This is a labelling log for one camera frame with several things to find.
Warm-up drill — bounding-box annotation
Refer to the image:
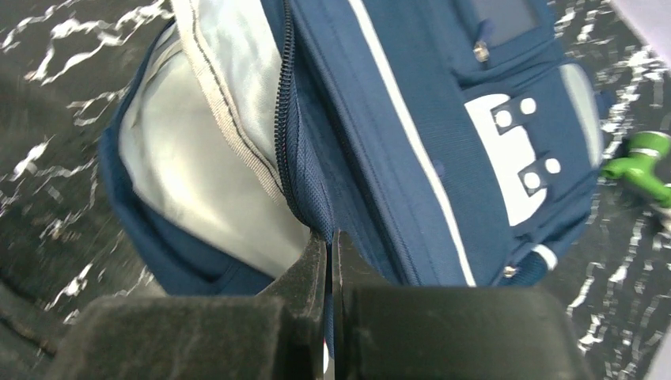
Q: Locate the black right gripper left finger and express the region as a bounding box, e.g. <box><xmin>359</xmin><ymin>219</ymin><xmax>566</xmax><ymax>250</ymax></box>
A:
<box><xmin>47</xmin><ymin>234</ymin><xmax>327</xmax><ymax>379</ymax></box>

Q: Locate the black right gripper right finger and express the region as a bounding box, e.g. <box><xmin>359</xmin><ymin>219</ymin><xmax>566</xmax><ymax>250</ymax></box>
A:
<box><xmin>332</xmin><ymin>231</ymin><xmax>592</xmax><ymax>379</ymax></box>

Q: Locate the navy blue student backpack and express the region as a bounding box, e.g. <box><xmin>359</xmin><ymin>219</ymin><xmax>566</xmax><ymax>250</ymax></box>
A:
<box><xmin>99</xmin><ymin>1</ymin><xmax>612</xmax><ymax>295</ymax></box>

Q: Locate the green tap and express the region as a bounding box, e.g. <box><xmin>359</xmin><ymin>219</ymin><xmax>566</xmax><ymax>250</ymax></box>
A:
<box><xmin>601</xmin><ymin>131</ymin><xmax>670</xmax><ymax>208</ymax></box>

